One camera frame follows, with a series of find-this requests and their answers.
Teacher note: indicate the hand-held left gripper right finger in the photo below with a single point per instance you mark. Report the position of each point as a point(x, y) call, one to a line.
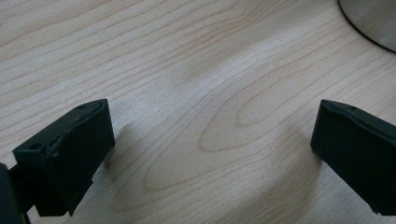
point(355, 149)

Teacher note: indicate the round grey metal base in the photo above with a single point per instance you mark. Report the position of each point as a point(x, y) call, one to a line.
point(372, 18)

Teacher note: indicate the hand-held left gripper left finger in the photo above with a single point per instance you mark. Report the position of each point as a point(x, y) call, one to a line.
point(67, 161)

